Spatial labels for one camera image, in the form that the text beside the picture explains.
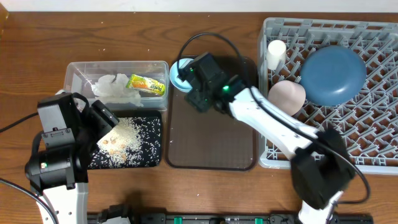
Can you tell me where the light blue bowl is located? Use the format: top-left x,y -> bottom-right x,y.
169,58 -> 193,93

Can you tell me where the white napkin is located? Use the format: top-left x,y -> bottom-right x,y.
91,73 -> 144,107

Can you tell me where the rice food waste pile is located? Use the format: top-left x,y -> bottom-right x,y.
93,116 -> 161,167

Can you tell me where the green orange snack wrapper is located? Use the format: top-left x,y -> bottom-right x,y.
126,74 -> 165,96

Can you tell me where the cream cup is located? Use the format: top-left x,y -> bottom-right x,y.
266,40 -> 287,70

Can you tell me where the dark blue plate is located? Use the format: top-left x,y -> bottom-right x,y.
300,45 -> 366,106

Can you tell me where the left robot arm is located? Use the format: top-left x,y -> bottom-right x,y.
25,90 -> 119,223

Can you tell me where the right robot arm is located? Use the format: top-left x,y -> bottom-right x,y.
177,53 -> 357,223

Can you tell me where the grey dishwasher rack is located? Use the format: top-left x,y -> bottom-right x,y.
257,17 -> 397,175

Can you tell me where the black rectangular bin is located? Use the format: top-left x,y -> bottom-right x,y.
90,110 -> 163,170

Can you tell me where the clear plastic bin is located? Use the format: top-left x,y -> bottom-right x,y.
63,60 -> 169,111

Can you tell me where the brown plastic tray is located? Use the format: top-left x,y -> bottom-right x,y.
164,55 -> 258,172

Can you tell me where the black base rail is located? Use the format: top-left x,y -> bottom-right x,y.
87,204 -> 374,224

